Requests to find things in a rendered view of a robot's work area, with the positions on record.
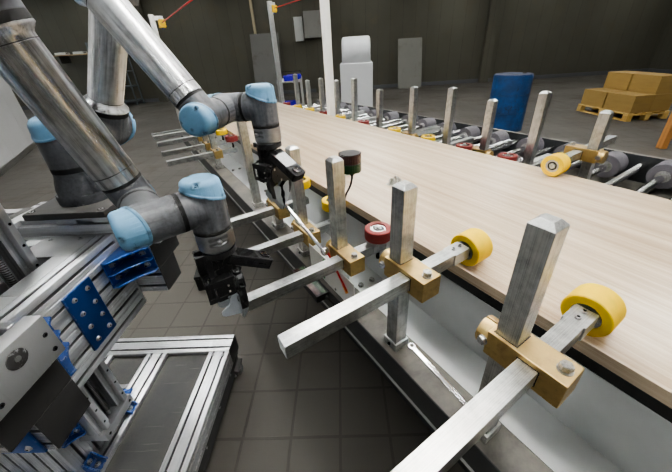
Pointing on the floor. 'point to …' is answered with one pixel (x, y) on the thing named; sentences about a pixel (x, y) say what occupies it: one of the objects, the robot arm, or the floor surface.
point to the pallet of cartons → (631, 95)
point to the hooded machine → (355, 65)
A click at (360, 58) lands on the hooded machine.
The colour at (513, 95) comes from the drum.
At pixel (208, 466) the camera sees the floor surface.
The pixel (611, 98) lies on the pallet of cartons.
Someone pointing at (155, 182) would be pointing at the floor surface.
